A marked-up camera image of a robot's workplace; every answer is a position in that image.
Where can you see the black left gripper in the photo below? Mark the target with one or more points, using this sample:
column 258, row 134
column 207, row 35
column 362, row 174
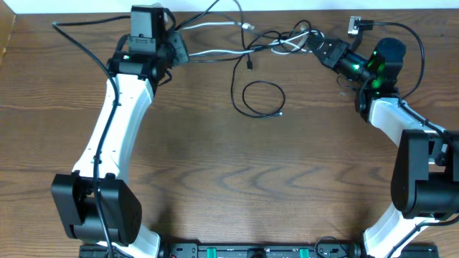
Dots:
column 183, row 55

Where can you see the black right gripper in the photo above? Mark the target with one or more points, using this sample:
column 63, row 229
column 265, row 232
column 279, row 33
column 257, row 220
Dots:
column 336, row 53

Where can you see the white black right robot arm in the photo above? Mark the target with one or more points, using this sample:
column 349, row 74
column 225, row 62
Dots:
column 424, row 185

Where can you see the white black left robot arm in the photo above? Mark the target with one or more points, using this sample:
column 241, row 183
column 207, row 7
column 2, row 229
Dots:
column 94, row 201

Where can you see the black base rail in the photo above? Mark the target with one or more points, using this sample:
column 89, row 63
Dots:
column 190, row 250

